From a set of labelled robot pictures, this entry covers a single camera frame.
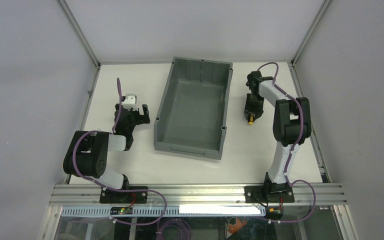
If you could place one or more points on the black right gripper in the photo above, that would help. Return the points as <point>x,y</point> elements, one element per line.
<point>253,112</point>

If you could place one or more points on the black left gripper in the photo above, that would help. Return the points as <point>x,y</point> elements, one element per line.
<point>132,113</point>

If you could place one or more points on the black yellow screwdriver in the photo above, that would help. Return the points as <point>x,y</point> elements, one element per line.
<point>250,119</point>

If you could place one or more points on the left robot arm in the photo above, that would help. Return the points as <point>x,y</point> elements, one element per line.
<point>87,153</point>

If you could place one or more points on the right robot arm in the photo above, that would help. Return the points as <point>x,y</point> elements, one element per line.
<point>291,127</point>

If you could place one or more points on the grey plastic bin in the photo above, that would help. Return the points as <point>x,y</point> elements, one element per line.
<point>192,116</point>

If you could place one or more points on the orange object under table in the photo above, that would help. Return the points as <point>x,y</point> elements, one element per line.
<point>234,224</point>

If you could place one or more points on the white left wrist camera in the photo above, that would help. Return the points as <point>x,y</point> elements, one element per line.
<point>130,102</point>

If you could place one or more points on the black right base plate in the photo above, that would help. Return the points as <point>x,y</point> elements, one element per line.
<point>258,194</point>

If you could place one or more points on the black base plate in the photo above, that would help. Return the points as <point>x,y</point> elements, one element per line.
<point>138,196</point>
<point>258,194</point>

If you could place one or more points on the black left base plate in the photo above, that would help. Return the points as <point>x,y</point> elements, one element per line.
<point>138,196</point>

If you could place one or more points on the white slotted cable duct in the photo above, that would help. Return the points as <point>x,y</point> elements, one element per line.
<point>157,211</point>

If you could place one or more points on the aluminium front rail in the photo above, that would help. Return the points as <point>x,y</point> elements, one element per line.
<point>326,194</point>

